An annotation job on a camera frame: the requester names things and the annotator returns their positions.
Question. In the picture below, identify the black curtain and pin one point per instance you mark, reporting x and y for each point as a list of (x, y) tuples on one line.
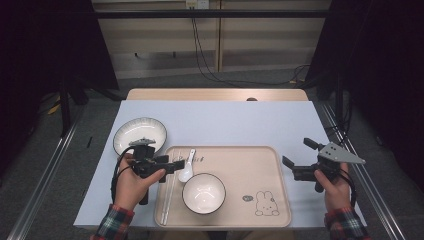
[(40, 50), (383, 66)]

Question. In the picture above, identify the pale blue table mat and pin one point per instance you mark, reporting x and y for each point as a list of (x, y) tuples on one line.
[(216, 123)]

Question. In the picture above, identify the white ceramic spoon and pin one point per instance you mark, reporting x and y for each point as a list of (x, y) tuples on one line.
[(187, 171)]

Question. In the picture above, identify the black table grommet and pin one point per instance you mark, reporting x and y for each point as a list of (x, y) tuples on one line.
[(252, 99)]

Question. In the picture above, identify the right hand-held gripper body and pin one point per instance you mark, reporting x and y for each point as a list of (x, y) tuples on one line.
[(338, 154)]

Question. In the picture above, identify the black stand pole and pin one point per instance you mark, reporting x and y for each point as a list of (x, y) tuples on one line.
[(65, 110)]

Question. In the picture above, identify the person's right hand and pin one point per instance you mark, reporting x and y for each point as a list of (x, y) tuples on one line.
[(338, 193)]

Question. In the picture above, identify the white bowl with black rim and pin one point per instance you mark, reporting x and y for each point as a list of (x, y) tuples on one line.
[(204, 193)]

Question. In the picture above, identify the person's left hand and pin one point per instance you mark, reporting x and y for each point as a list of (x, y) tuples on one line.
[(131, 190)]

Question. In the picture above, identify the small black stick on floor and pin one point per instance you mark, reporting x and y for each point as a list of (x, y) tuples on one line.
[(89, 142)]

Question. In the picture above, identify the white wall socket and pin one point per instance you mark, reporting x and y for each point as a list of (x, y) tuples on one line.
[(196, 4)]

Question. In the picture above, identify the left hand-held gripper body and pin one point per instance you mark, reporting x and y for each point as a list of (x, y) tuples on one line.
[(145, 161)]

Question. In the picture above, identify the metal floor rail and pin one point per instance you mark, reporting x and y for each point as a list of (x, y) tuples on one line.
[(43, 186), (376, 200)]

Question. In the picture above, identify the white plate with black rim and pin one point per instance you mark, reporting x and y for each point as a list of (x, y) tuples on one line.
[(140, 130)]

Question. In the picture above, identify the black horizontal bar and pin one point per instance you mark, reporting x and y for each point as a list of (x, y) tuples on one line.
[(200, 14)]

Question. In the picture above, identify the wooden wall post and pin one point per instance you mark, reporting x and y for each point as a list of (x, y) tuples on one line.
[(219, 36)]

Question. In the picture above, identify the beige tray with rabbit print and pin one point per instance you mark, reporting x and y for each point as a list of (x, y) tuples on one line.
[(246, 170)]

